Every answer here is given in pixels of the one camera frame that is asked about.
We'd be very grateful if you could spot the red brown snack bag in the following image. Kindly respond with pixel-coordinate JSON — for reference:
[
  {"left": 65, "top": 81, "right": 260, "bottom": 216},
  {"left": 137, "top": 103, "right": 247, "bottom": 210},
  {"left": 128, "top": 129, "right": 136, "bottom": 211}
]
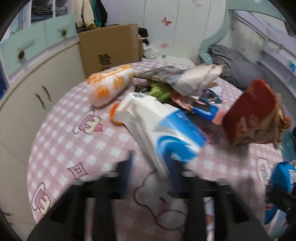
[{"left": 222, "top": 79, "right": 291, "bottom": 149}]

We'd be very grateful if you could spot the pink checkered tablecloth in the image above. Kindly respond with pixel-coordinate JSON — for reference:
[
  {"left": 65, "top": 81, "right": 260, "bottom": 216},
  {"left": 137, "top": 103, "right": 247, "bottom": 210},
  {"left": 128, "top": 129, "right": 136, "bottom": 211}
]
[{"left": 28, "top": 78, "right": 282, "bottom": 240}]

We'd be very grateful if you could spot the hanging beige jacket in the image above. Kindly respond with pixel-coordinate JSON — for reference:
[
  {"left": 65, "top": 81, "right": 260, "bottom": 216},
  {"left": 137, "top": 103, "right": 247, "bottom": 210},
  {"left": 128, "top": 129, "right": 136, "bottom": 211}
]
[{"left": 72, "top": 0, "right": 96, "bottom": 30}]

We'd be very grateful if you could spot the orange white snack bag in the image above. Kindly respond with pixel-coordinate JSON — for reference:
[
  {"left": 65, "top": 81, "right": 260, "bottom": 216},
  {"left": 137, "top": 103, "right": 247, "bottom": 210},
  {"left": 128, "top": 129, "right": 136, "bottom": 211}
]
[{"left": 86, "top": 65, "right": 135, "bottom": 108}]

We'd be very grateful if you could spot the white blue plastic package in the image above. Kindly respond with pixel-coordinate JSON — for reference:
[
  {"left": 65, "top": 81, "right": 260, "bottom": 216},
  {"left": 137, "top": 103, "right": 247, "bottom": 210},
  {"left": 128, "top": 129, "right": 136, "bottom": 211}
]
[{"left": 112, "top": 92, "right": 206, "bottom": 178}]

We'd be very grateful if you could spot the grey folded blanket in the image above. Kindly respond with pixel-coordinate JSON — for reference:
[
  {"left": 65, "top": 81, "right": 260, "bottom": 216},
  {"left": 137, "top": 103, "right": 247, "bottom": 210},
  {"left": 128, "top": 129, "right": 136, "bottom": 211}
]
[{"left": 208, "top": 45, "right": 276, "bottom": 90}]

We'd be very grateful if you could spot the blue pink small wrapper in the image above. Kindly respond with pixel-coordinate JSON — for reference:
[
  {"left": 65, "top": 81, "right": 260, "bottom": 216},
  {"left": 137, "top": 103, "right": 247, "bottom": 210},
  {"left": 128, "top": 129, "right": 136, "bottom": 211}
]
[{"left": 192, "top": 103, "right": 225, "bottom": 125}]

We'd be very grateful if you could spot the white curved cabinet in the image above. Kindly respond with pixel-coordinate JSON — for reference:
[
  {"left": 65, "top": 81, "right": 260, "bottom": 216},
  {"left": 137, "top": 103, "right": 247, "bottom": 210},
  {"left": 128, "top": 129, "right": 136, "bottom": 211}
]
[{"left": 1, "top": 38, "right": 85, "bottom": 240}]

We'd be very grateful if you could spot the blue plastic bag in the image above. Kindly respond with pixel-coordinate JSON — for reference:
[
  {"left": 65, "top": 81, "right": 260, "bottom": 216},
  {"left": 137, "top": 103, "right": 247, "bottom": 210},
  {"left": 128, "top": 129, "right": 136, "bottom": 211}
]
[{"left": 264, "top": 161, "right": 295, "bottom": 225}]

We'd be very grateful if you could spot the mint drawer unit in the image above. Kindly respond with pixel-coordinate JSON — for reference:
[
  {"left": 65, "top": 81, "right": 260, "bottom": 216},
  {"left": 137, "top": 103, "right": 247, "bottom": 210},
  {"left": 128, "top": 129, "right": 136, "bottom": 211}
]
[{"left": 1, "top": 14, "right": 77, "bottom": 76}]

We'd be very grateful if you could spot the mint bed frame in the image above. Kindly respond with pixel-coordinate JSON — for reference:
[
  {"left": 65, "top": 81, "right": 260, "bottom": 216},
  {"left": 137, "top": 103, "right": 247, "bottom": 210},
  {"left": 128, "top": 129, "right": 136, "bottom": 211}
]
[{"left": 197, "top": 0, "right": 287, "bottom": 65}]

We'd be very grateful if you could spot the orange bottle cap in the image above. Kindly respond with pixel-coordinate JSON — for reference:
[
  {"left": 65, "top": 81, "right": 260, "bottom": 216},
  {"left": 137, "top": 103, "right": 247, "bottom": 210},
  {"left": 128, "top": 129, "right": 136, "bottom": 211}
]
[{"left": 109, "top": 102, "right": 123, "bottom": 125}]

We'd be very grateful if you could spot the brown cardboard box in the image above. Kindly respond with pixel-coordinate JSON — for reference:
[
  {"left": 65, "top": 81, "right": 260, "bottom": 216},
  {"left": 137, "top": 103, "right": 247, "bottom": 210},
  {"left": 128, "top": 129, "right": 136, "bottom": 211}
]
[{"left": 78, "top": 25, "right": 143, "bottom": 77}]

